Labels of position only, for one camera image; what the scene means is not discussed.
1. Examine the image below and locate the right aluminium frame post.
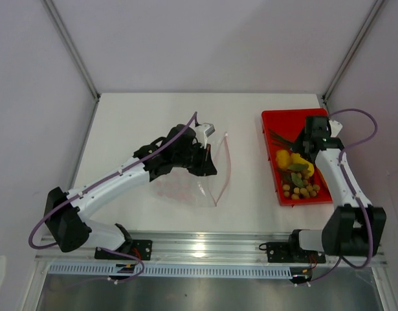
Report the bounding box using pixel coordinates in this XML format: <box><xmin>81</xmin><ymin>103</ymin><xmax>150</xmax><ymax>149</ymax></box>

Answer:
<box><xmin>321</xmin><ymin>0</ymin><xmax>388</xmax><ymax>105</ymax></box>

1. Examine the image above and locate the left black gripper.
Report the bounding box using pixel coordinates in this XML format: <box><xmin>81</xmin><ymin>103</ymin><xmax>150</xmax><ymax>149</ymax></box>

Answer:
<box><xmin>173</xmin><ymin>141</ymin><xmax>217</xmax><ymax>177</ymax></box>

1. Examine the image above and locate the white slotted cable duct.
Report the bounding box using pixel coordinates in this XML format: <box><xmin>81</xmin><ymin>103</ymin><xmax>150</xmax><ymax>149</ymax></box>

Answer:
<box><xmin>48</xmin><ymin>262</ymin><xmax>293</xmax><ymax>279</ymax></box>

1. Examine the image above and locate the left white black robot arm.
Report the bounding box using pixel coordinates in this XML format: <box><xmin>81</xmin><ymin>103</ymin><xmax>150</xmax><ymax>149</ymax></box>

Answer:
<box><xmin>45</xmin><ymin>123</ymin><xmax>217</xmax><ymax>259</ymax></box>

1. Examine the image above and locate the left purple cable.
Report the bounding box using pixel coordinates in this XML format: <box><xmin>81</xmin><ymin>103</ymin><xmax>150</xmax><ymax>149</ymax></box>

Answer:
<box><xmin>27</xmin><ymin>111</ymin><xmax>199</xmax><ymax>250</ymax></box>

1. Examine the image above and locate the left aluminium frame post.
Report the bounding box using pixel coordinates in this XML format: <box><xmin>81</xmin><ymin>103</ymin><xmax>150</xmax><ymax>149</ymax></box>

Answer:
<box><xmin>41</xmin><ymin>0</ymin><xmax>100</xmax><ymax>102</ymax></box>

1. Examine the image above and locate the yellow toy pepper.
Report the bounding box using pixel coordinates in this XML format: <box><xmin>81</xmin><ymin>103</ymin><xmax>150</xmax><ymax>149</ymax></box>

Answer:
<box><xmin>291</xmin><ymin>153</ymin><xmax>315</xmax><ymax>177</ymax></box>

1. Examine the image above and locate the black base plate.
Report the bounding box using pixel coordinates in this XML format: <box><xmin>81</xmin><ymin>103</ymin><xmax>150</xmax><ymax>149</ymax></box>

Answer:
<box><xmin>94</xmin><ymin>240</ymin><xmax>153</xmax><ymax>261</ymax></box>
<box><xmin>258</xmin><ymin>242</ymin><xmax>326</xmax><ymax>264</ymax></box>

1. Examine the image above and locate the red plastic tray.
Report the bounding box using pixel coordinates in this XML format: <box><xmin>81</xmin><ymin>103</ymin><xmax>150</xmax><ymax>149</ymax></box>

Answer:
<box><xmin>261</xmin><ymin>108</ymin><xmax>332</xmax><ymax>207</ymax></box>

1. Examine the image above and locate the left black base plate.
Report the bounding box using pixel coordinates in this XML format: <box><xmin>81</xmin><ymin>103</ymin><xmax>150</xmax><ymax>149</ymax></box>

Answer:
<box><xmin>94</xmin><ymin>240</ymin><xmax>153</xmax><ymax>261</ymax></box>

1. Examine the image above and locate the clear pink zip top bag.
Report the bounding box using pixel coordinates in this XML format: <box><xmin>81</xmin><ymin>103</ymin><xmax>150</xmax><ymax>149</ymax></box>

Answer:
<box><xmin>149</xmin><ymin>132</ymin><xmax>232</xmax><ymax>207</ymax></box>

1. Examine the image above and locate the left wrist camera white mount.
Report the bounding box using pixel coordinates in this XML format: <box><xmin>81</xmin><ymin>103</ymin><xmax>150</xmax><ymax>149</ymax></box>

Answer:
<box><xmin>194</xmin><ymin>123</ymin><xmax>215</xmax><ymax>148</ymax></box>

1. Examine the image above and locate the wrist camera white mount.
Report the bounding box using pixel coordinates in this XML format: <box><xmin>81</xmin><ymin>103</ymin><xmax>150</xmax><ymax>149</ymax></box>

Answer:
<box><xmin>194</xmin><ymin>123</ymin><xmax>215</xmax><ymax>148</ymax></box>
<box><xmin>329</xmin><ymin>119</ymin><xmax>343</xmax><ymax>138</ymax></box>

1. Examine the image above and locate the aluminium mounting rail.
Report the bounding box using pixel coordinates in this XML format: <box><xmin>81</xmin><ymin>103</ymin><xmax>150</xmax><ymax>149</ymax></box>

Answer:
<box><xmin>34</xmin><ymin>231</ymin><xmax>388</xmax><ymax>268</ymax></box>

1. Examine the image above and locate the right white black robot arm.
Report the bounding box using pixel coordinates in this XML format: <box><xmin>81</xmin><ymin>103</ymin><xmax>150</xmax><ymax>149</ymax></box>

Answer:
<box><xmin>287</xmin><ymin>116</ymin><xmax>386</xmax><ymax>262</ymax></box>

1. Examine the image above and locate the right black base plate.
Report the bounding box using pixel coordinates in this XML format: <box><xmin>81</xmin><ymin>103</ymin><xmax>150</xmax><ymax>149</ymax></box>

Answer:
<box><xmin>258</xmin><ymin>242</ymin><xmax>326</xmax><ymax>264</ymax></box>

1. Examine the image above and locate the yellow toy ginger root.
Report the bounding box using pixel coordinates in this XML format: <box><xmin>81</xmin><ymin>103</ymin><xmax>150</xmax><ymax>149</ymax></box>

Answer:
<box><xmin>275</xmin><ymin>149</ymin><xmax>293</xmax><ymax>170</ymax></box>

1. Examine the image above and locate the longan bunch with leaves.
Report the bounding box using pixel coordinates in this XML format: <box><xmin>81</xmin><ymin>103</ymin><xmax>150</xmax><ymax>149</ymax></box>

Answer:
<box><xmin>276</xmin><ymin>163</ymin><xmax>322</xmax><ymax>200</ymax></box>

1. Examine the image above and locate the aluminium frame post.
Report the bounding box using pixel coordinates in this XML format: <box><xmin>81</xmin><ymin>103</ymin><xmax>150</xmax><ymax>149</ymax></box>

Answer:
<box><xmin>321</xmin><ymin>0</ymin><xmax>388</xmax><ymax>105</ymax></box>
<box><xmin>41</xmin><ymin>0</ymin><xmax>100</xmax><ymax>102</ymax></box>

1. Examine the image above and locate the green scallion toy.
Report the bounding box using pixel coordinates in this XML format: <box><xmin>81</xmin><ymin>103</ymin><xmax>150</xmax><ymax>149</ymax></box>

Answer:
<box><xmin>269</xmin><ymin>130</ymin><xmax>294</xmax><ymax>150</ymax></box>

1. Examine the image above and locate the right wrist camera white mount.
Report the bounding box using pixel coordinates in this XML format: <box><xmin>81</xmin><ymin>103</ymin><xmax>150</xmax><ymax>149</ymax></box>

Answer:
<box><xmin>329</xmin><ymin>119</ymin><xmax>343</xmax><ymax>138</ymax></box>

